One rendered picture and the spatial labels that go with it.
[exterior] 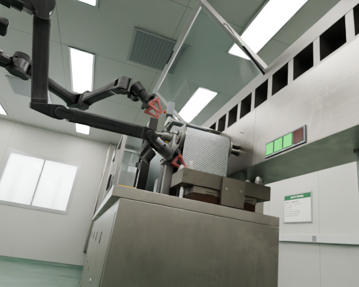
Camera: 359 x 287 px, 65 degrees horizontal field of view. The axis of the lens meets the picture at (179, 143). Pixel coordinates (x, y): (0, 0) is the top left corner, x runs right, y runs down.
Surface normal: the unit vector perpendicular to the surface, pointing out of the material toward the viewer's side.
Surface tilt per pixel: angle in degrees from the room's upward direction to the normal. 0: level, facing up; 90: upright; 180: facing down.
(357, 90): 90
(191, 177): 90
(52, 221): 90
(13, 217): 90
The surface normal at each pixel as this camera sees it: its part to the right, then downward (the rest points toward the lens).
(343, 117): -0.94, -0.23
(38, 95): 0.47, -0.09
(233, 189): 0.30, -0.28
